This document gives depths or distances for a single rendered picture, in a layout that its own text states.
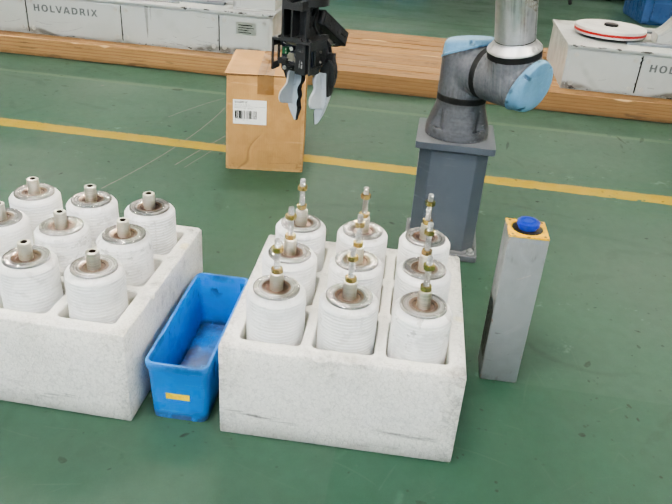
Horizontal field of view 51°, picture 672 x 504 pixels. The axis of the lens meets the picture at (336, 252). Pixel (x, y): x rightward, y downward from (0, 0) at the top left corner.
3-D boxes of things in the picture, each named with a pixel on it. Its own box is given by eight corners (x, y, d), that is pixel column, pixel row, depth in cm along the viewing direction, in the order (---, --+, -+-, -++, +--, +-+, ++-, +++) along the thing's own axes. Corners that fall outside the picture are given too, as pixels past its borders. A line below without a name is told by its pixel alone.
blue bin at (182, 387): (199, 320, 147) (197, 271, 141) (250, 327, 146) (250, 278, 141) (146, 418, 121) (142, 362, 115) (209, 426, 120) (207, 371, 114)
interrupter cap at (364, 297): (381, 306, 111) (381, 302, 111) (337, 315, 108) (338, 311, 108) (359, 282, 117) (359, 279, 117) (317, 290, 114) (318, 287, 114)
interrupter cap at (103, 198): (82, 191, 141) (81, 188, 141) (118, 195, 140) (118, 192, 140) (63, 206, 134) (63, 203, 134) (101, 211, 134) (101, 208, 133)
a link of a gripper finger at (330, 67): (309, 96, 121) (305, 44, 117) (314, 94, 122) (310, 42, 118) (334, 97, 119) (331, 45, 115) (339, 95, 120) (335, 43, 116)
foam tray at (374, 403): (267, 307, 153) (269, 233, 145) (447, 329, 150) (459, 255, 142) (219, 431, 119) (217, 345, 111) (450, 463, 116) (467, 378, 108)
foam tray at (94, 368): (36, 277, 158) (24, 204, 149) (204, 301, 154) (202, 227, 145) (-80, 387, 124) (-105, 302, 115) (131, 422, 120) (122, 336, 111)
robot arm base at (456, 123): (426, 119, 178) (431, 81, 174) (486, 126, 177) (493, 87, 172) (423, 139, 165) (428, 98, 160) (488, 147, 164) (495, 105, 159)
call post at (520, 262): (477, 356, 142) (505, 218, 127) (512, 361, 142) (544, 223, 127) (479, 378, 136) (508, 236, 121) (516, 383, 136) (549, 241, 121)
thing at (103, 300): (91, 336, 129) (80, 249, 120) (141, 343, 128) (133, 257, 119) (65, 368, 120) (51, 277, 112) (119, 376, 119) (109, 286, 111)
